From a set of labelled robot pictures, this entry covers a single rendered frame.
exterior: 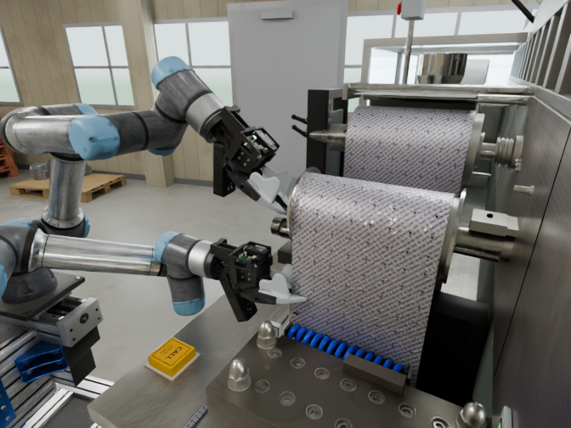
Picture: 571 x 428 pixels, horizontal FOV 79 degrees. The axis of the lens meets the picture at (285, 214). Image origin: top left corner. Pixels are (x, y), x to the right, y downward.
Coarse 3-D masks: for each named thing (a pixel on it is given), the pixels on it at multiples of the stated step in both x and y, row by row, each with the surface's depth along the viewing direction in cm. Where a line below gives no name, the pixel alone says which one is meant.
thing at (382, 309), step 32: (320, 256) 59; (352, 256) 56; (320, 288) 61; (352, 288) 58; (384, 288) 55; (416, 288) 52; (320, 320) 63; (352, 320) 60; (384, 320) 57; (416, 320) 54; (384, 352) 59; (416, 352) 56
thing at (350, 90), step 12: (348, 84) 76; (360, 84) 75; (372, 84) 74; (384, 84) 76; (396, 84) 75; (408, 84) 74; (420, 84) 73; (432, 84) 72; (444, 84) 71; (348, 96) 77; (360, 96) 84; (432, 96) 68; (444, 96) 67; (456, 96) 67; (468, 96) 67
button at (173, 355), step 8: (168, 344) 76; (176, 344) 76; (184, 344) 76; (160, 352) 74; (168, 352) 74; (176, 352) 74; (184, 352) 74; (192, 352) 75; (152, 360) 73; (160, 360) 72; (168, 360) 72; (176, 360) 72; (184, 360) 73; (160, 368) 72; (168, 368) 70; (176, 368) 71
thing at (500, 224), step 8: (472, 216) 50; (480, 216) 50; (488, 216) 49; (496, 216) 50; (504, 216) 50; (472, 224) 49; (480, 224) 48; (488, 224) 48; (496, 224) 47; (504, 224) 47; (512, 224) 48; (488, 232) 48; (496, 232) 47; (504, 232) 47; (512, 232) 46
